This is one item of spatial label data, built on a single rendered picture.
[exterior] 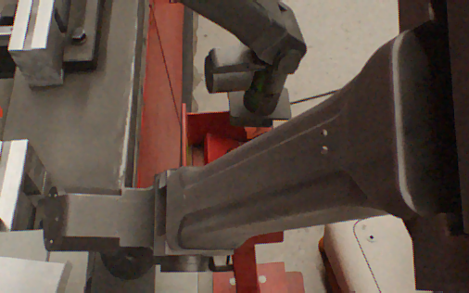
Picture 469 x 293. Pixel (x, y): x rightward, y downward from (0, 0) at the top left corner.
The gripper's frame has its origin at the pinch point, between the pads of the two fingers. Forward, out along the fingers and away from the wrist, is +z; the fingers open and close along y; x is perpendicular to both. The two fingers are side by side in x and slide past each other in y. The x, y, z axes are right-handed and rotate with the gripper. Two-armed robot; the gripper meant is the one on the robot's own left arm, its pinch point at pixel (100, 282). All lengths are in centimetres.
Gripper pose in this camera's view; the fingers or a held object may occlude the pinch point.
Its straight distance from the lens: 74.8
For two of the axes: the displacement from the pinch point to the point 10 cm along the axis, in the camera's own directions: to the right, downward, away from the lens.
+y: 0.4, 8.4, -5.4
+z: -4.6, 5.0, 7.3
